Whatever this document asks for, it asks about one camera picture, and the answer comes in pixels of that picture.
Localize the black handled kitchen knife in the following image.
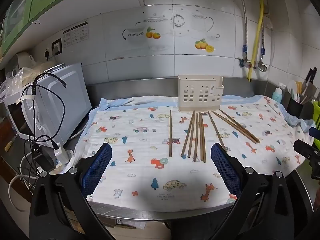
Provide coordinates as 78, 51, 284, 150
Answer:
301, 67, 318, 95

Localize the yellow gas hose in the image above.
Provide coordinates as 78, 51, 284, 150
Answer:
247, 0, 264, 82

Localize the wall notice sticker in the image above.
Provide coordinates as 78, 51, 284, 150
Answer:
62, 21, 90, 48

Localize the metal flexible hose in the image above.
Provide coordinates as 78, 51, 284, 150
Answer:
236, 0, 248, 60
260, 17, 265, 63

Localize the black cable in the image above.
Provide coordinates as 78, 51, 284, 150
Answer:
21, 72, 68, 155

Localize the black utensil cup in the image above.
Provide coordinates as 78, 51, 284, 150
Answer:
286, 96, 304, 118

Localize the light blue bottle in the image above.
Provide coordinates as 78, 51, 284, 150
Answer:
271, 82, 285, 103

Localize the white microwave oven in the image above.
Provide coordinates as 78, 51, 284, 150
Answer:
5, 62, 92, 147

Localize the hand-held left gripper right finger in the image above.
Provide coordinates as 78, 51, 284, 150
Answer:
207, 143, 314, 240

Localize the white electric kettle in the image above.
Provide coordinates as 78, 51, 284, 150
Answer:
10, 52, 35, 77

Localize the white plug charger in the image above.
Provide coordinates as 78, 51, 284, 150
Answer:
54, 142, 69, 165

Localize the white cartoon printed blanket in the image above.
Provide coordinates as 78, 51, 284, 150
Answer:
72, 94, 316, 208

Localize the white cable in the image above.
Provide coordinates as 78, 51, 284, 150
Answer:
7, 174, 40, 213

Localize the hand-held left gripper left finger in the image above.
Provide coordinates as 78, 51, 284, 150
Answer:
29, 142, 118, 240

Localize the white spatula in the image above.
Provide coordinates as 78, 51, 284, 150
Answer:
287, 79, 298, 100

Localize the green wall cabinet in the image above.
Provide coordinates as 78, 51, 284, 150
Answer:
0, 0, 105, 58

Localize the beige plastic utensil holder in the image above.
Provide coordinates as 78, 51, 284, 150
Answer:
177, 74, 225, 113

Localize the yellow spatula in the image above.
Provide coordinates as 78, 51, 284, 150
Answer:
296, 81, 303, 103

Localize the clear plastic bag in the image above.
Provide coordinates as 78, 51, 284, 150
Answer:
0, 76, 23, 103

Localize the black power adapter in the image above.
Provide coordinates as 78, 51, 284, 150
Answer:
40, 146, 57, 170

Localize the green plastic basket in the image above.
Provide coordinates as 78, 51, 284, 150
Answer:
312, 100, 320, 128

